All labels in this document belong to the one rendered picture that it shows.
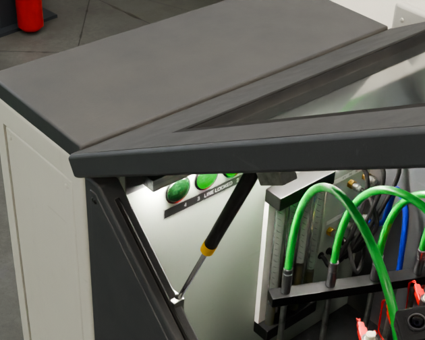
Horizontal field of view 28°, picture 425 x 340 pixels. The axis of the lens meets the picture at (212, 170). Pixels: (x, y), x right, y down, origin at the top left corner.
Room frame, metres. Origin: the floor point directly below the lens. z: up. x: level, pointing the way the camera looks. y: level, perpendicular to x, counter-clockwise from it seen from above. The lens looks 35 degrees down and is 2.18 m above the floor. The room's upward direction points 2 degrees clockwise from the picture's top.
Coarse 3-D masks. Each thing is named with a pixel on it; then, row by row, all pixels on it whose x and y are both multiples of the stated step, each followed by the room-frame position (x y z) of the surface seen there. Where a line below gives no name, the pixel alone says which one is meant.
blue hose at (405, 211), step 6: (396, 186) 1.36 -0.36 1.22; (390, 198) 1.36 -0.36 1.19; (390, 204) 1.36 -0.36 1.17; (390, 210) 1.37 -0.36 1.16; (402, 210) 1.32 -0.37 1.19; (408, 210) 1.32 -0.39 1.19; (384, 216) 1.37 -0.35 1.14; (408, 216) 1.32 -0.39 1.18; (384, 222) 1.37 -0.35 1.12; (402, 222) 1.32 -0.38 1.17; (408, 222) 1.32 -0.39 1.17; (402, 228) 1.32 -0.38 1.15; (402, 234) 1.31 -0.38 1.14; (402, 240) 1.31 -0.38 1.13; (402, 246) 1.31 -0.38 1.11; (402, 252) 1.31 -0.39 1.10; (402, 258) 1.31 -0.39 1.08; (402, 264) 1.31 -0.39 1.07; (396, 270) 1.31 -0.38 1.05
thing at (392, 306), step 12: (312, 192) 1.11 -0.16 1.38; (336, 192) 1.04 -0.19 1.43; (300, 204) 1.14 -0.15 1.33; (348, 204) 1.01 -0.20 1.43; (300, 216) 1.15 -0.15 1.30; (360, 216) 0.98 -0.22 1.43; (360, 228) 0.96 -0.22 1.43; (288, 240) 1.17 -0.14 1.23; (372, 240) 0.94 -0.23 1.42; (288, 252) 1.17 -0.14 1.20; (372, 252) 0.92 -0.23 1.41; (288, 264) 1.17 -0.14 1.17; (384, 264) 0.91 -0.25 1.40; (384, 276) 0.89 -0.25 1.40; (384, 288) 0.88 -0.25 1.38; (396, 336) 0.84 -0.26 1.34
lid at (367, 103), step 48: (384, 48) 1.22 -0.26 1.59; (240, 96) 1.12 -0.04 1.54; (288, 96) 1.07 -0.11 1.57; (336, 96) 0.97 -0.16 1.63; (384, 96) 0.87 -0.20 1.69; (96, 144) 1.05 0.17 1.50; (144, 144) 0.92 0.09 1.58; (192, 144) 0.82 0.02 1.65; (240, 144) 0.76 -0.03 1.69; (288, 144) 0.70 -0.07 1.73; (336, 144) 0.66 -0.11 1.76; (384, 144) 0.62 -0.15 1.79
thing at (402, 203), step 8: (416, 192) 1.18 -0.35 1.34; (424, 192) 1.17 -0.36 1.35; (400, 200) 1.20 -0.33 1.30; (392, 208) 1.21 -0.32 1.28; (400, 208) 1.20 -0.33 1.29; (392, 216) 1.21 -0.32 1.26; (384, 224) 1.22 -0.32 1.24; (392, 224) 1.21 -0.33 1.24; (384, 232) 1.21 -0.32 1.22; (384, 240) 1.22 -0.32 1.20; (384, 248) 1.22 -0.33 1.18; (376, 272) 1.21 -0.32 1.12; (376, 280) 1.22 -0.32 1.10
